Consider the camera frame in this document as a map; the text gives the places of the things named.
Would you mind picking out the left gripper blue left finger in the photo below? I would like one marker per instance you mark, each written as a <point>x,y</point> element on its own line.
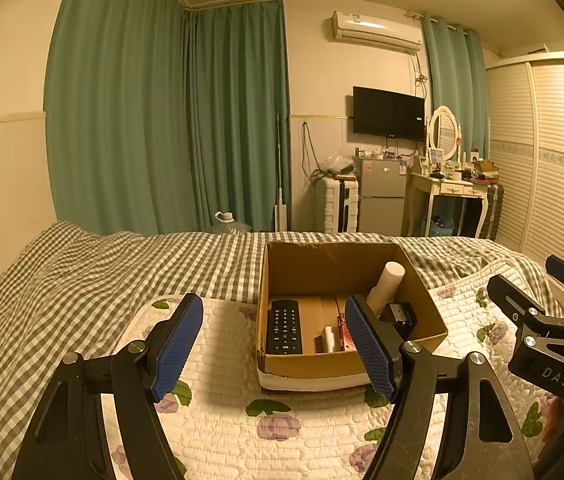
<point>66,438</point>

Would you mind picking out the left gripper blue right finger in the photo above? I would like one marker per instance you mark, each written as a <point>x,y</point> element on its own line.
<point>481,438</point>

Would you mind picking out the black power adapter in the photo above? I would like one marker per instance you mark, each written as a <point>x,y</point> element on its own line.
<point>401,316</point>

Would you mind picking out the white plastic bottle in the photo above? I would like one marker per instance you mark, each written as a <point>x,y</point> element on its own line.
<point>384,292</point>

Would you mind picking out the black remote control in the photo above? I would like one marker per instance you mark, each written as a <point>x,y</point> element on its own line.
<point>284,331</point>

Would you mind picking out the right hand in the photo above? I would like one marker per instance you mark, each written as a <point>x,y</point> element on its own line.
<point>554,416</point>

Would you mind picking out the dark checkered suitcase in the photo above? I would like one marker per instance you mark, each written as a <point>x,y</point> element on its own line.
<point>495,199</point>

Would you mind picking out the blue laundry basket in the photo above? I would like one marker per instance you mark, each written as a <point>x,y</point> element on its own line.
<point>441,226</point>

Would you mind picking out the white louvered wardrobe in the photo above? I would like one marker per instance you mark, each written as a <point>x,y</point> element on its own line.
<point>526,142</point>

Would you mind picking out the grey checkered bed sheet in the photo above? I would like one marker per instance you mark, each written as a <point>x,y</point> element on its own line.
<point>72,290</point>

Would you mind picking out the white dressing table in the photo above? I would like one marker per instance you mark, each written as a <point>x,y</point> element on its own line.
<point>423,198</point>

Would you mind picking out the white floral quilt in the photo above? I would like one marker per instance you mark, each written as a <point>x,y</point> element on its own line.
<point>222,425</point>

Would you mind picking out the silver mini fridge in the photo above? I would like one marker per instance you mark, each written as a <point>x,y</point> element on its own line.
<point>381,195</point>

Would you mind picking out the oval vanity mirror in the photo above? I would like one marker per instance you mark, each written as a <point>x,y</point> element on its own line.
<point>443,136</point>

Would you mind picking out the open cardboard box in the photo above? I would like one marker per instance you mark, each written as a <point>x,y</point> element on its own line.
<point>320,278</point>

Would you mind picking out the white suitcase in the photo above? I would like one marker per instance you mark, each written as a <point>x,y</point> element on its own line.
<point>337,204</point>

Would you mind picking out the green curtain far window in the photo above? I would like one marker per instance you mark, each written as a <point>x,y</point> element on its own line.
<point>458,79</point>

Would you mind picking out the white flat mop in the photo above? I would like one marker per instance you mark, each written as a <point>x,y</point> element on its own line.
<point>280,211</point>

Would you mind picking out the clear water jug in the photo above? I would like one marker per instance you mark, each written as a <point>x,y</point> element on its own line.
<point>225,223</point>

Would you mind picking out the white air conditioner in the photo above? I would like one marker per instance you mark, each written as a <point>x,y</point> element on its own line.
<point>377,32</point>

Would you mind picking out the black wall television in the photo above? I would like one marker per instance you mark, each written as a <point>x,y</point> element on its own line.
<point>389,114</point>

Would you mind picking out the green curtain left wall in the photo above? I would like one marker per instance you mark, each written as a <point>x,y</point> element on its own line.
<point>159,116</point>

